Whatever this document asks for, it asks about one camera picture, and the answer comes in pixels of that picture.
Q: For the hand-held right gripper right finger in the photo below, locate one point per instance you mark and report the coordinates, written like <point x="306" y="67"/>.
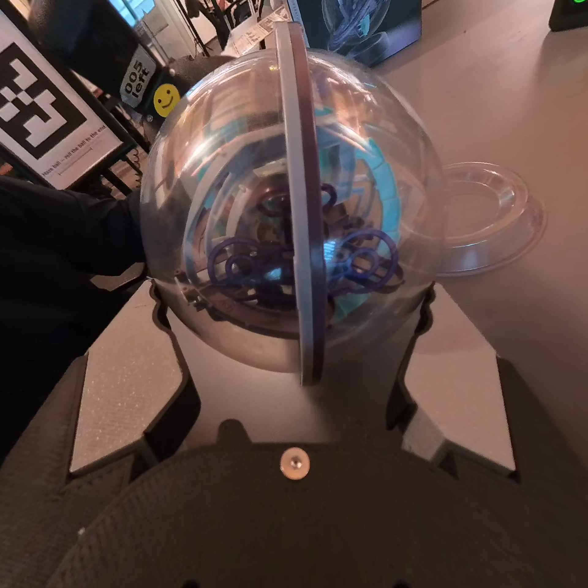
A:
<point x="459" y="390"/>

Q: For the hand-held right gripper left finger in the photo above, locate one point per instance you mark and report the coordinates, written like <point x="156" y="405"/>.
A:
<point x="124" y="390"/>

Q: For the clear plastic maze ball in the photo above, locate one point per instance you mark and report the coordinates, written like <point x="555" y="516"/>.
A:
<point x="229" y="183"/>

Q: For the white printed paper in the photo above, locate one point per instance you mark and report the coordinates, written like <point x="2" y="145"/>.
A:
<point x="257" y="34"/>

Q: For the black framed tag sign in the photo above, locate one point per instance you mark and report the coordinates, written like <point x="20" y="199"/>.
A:
<point x="41" y="105"/>

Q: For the blue printed cardboard box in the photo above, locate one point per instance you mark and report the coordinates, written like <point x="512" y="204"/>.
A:
<point x="363" y="23"/>

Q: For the black power bank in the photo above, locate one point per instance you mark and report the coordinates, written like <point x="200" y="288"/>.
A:
<point x="569" y="16"/>

